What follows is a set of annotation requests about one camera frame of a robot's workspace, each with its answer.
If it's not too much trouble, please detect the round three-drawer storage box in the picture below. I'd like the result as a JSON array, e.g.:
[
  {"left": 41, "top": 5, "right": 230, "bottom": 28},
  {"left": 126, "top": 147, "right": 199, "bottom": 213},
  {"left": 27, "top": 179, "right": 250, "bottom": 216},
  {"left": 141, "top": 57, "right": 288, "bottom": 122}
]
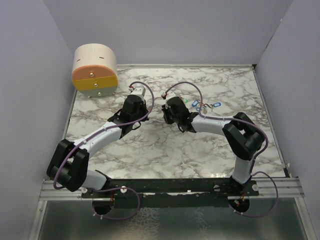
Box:
[{"left": 71, "top": 43, "right": 119, "bottom": 98}]

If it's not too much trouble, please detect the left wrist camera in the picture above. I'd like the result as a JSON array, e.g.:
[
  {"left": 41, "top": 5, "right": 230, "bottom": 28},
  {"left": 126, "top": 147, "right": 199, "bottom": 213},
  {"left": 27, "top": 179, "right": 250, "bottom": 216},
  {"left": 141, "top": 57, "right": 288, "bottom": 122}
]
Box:
[{"left": 130, "top": 86, "right": 146, "bottom": 100}]

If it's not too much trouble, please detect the aluminium rail frame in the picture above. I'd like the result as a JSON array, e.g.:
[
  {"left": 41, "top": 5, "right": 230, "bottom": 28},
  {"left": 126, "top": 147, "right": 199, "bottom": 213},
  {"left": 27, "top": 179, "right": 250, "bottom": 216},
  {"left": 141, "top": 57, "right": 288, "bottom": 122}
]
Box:
[{"left": 39, "top": 177, "right": 305, "bottom": 201}]

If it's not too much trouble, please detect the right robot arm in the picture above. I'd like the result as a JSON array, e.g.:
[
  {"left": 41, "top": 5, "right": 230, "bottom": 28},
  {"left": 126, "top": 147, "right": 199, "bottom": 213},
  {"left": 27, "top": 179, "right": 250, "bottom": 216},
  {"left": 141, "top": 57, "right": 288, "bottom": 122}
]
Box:
[{"left": 161, "top": 96, "right": 269, "bottom": 196}]

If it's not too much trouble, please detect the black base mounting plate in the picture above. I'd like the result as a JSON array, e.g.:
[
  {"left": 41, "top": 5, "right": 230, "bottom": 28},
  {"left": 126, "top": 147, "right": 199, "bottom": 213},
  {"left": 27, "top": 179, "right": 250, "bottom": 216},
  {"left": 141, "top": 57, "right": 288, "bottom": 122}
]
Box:
[{"left": 81, "top": 177, "right": 259, "bottom": 208}]

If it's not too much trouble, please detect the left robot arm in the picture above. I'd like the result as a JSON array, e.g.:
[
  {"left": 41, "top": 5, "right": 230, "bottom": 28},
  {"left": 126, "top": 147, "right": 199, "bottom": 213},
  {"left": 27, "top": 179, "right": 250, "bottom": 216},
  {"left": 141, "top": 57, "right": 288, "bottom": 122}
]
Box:
[{"left": 46, "top": 93, "right": 149, "bottom": 198}]

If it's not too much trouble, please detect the blue key tag with key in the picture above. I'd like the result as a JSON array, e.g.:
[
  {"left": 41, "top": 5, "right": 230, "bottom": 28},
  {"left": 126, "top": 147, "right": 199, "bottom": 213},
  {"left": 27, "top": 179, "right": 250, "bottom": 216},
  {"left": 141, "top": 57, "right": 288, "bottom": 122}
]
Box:
[{"left": 191, "top": 100, "right": 199, "bottom": 107}]

